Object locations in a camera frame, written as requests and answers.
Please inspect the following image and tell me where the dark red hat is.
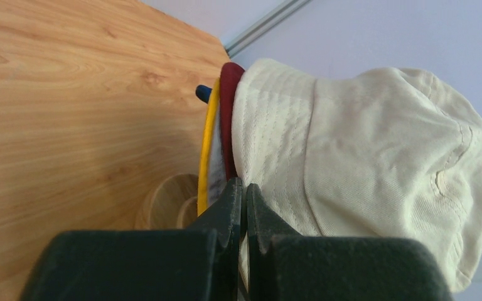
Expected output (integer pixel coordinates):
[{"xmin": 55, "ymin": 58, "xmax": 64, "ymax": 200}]
[{"xmin": 219, "ymin": 62, "xmax": 245, "ymax": 180}]

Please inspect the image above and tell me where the right aluminium frame post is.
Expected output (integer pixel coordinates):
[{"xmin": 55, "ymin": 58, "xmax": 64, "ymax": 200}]
[{"xmin": 224, "ymin": 0, "xmax": 311, "ymax": 58}]

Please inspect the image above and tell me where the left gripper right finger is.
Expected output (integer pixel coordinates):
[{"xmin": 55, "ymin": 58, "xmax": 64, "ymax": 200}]
[{"xmin": 245, "ymin": 184, "xmax": 453, "ymax": 300}]

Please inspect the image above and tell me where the blue hat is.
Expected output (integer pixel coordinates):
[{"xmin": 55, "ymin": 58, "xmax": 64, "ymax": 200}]
[{"xmin": 195, "ymin": 85, "xmax": 212, "ymax": 103}]

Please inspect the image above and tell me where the cream hat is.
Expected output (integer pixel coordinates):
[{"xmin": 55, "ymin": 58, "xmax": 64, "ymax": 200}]
[{"xmin": 232, "ymin": 59, "xmax": 482, "ymax": 292}]

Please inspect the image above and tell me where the wooden hat stand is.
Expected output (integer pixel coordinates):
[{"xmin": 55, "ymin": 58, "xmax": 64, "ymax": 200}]
[{"xmin": 134, "ymin": 174, "xmax": 198, "ymax": 230}]

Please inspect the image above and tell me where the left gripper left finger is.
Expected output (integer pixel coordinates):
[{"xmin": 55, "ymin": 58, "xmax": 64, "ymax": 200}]
[{"xmin": 20, "ymin": 178, "xmax": 243, "ymax": 300}]

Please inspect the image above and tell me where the yellow hat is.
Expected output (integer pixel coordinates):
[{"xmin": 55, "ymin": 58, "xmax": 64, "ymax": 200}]
[{"xmin": 196, "ymin": 78, "xmax": 220, "ymax": 217}]

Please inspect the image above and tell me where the grey hat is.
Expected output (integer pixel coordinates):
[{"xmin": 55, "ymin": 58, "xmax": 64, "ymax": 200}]
[{"xmin": 206, "ymin": 139, "xmax": 227, "ymax": 207}]

